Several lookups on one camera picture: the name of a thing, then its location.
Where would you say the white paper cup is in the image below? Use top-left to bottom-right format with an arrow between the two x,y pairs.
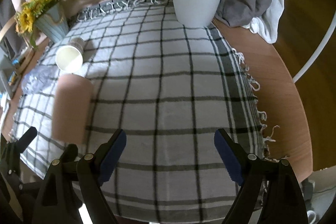
55,38 -> 86,73

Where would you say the white ring lamp stand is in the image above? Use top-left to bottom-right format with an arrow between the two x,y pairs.
293,12 -> 336,83

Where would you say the checkered tablecloth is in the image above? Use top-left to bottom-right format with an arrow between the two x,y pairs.
11,0 -> 266,223

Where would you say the sunflower bouquet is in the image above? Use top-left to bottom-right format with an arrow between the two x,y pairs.
14,0 -> 60,48

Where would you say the pink plastic cup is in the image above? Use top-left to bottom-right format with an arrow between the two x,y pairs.
51,74 -> 93,144

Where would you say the light blue ribbed vase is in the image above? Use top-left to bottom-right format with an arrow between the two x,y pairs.
34,3 -> 69,43

